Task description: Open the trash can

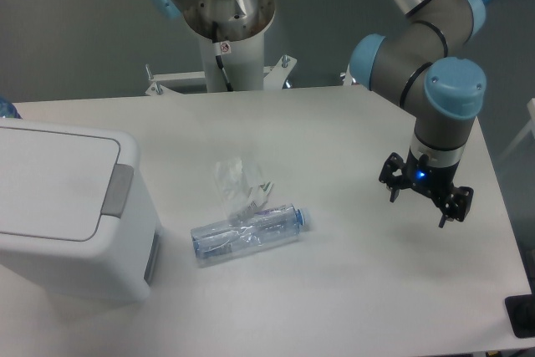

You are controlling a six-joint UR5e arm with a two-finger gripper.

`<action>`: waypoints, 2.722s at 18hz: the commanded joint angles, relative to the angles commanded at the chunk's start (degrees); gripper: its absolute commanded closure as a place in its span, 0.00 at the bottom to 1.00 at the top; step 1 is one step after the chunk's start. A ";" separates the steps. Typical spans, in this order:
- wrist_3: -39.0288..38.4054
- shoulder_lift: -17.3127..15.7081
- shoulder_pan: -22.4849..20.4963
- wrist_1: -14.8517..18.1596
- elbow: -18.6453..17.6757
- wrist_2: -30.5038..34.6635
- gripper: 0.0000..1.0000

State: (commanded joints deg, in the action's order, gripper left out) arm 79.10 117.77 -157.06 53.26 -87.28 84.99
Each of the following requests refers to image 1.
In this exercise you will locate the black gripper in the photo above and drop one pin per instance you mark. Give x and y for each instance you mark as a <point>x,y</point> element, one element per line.
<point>432,182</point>

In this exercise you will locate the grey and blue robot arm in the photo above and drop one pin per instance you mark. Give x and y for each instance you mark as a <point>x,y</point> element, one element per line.
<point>417,71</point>

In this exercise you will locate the white trash can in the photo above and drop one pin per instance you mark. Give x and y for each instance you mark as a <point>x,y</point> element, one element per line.
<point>115,263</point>

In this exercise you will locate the white trash can lid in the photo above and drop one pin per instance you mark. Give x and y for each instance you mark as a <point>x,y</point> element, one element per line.
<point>54,183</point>

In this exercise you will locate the blue bottle behind trash can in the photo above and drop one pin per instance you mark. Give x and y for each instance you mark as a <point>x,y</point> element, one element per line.
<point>8,109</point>

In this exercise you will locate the crumpled clear plastic wrapper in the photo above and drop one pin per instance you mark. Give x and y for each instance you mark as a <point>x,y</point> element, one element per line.
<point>242,187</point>

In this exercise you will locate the crushed clear plastic bottle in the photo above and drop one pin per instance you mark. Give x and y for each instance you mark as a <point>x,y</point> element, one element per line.
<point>226,240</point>

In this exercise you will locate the white frame at right edge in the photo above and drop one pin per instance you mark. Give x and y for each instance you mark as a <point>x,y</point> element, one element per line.
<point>526,131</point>

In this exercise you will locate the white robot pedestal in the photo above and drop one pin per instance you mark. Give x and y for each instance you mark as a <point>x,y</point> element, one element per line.
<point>230,34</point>

